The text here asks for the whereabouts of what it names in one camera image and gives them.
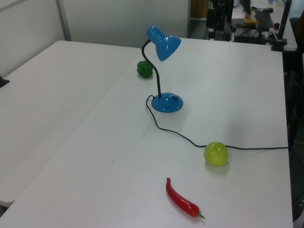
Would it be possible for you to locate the yellow-green apple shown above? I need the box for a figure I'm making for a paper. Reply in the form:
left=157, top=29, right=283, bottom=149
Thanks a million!
left=203, top=142, right=230, bottom=167

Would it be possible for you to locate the black electronics box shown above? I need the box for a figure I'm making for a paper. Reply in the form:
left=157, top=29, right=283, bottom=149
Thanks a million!
left=234, top=28, right=266, bottom=45

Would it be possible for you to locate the dark office chair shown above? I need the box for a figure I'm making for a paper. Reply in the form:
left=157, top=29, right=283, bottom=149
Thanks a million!
left=288, top=11, right=304, bottom=72

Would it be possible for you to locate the black lamp power cable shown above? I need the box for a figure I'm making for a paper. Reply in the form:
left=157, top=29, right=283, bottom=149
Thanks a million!
left=144, top=95, right=289, bottom=151

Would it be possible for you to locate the grey shelf with wood panel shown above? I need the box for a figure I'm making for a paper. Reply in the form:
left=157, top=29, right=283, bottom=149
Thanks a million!
left=187, top=0, right=209, bottom=39

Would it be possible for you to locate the dark green bell pepper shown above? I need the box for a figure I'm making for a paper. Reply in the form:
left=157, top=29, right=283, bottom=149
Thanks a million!
left=136, top=60, right=153, bottom=78

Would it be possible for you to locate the blue gooseneck desk lamp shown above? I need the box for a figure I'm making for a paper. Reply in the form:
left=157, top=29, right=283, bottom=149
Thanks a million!
left=142, top=25, right=184, bottom=113

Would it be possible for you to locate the red chili pepper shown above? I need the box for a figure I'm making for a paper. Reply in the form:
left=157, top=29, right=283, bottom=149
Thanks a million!
left=165, top=177, right=205, bottom=219

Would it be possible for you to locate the black upright stand post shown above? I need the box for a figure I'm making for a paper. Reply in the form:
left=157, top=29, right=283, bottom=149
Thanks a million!
left=225, top=0, right=235, bottom=25

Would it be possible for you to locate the black keyboard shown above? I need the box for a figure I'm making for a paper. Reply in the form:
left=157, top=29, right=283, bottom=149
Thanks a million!
left=254, top=9, right=274, bottom=29

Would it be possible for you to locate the person leg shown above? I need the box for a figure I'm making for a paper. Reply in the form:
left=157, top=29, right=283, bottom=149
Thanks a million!
left=241, top=0, right=253, bottom=19

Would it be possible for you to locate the dark equipment device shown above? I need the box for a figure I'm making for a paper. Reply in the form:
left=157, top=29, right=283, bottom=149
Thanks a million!
left=206, top=7, right=232, bottom=40

